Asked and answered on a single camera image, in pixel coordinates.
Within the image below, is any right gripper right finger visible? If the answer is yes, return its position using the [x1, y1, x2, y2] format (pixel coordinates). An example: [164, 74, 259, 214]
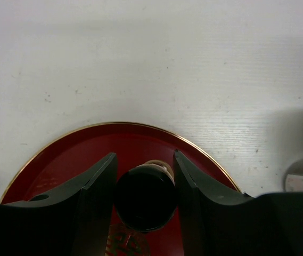
[173, 151, 303, 255]

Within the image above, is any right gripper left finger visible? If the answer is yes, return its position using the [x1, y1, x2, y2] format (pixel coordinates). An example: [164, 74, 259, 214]
[0, 153, 118, 255]

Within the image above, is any black-cap spice bottle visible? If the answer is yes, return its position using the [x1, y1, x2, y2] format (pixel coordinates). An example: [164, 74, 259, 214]
[113, 159, 177, 233]

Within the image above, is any round red lacquer tray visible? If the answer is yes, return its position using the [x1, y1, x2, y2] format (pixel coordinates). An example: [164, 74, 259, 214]
[1, 122, 238, 255]

